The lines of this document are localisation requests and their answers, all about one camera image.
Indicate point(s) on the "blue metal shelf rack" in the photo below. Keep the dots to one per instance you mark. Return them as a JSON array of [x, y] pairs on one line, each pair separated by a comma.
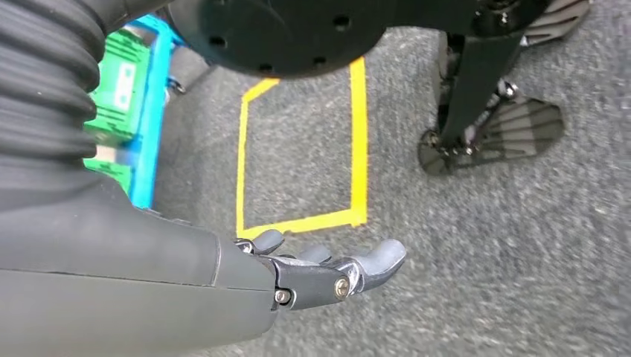
[[150, 123]]

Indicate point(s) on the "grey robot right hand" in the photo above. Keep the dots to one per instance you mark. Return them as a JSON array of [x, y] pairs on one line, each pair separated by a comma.
[[123, 295]]

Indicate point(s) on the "ribbed grey robot foot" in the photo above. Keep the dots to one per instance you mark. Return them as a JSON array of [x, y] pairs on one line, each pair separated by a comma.
[[557, 19], [522, 133]]

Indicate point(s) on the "black robot leg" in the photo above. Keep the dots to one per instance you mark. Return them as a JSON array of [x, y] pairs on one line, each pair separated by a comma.
[[478, 84]]

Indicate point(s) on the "yellow floor tape square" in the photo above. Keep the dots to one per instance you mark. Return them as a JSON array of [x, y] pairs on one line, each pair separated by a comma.
[[359, 148]]

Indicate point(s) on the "black round robot joint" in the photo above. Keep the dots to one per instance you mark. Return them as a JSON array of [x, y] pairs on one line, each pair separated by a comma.
[[276, 34]]

